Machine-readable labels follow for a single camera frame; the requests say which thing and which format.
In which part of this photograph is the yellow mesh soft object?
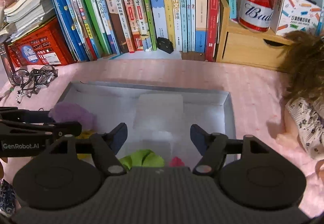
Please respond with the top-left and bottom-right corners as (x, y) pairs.
(76, 130), (95, 160)

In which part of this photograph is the green soft cloth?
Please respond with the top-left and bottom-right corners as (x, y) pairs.
(119, 149), (165, 171)

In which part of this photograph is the pink soft object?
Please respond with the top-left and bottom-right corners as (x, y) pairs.
(169, 156), (185, 167)

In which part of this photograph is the purple fuzzy soft object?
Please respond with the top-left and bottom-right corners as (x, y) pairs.
(48, 102), (97, 130)

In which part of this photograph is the white shallow cardboard box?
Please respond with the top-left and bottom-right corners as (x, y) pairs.
(59, 82), (236, 167)

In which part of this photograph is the pink bed sheet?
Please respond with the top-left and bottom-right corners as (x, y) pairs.
(0, 58), (324, 218)

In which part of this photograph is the red plastic crate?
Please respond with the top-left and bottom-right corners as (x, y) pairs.
(8, 17), (75, 67)

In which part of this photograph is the small wooden drawer box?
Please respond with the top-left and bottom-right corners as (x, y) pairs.
(215, 0), (291, 72)

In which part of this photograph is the small black box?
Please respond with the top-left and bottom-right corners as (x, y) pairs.
(157, 37), (174, 54)

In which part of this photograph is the brown haired baby doll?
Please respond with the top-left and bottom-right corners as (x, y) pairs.
(276, 31), (323, 180)

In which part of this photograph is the stack of lying books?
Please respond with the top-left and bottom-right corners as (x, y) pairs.
(1, 0), (55, 43)

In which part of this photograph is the row of upright books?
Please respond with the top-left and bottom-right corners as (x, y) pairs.
(52, 0), (220, 61)

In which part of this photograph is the white printed small carton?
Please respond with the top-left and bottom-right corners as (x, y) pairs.
(270, 0), (321, 36)

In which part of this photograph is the red Budweiser can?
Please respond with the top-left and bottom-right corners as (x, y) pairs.
(238, 0), (275, 32)

